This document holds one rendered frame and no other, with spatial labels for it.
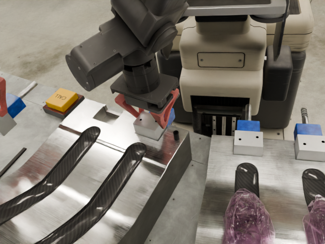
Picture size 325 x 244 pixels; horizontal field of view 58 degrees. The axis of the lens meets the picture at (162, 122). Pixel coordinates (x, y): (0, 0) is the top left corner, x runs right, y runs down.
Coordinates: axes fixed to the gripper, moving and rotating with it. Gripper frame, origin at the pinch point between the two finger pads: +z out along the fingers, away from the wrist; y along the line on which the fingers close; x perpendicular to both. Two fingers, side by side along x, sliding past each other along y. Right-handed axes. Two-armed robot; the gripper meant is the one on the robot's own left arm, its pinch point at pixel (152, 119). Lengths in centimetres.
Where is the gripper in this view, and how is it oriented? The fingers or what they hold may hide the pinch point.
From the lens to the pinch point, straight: 55.8
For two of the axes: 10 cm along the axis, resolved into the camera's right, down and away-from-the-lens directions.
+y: 8.6, 2.8, -4.3
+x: 5.0, -6.8, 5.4
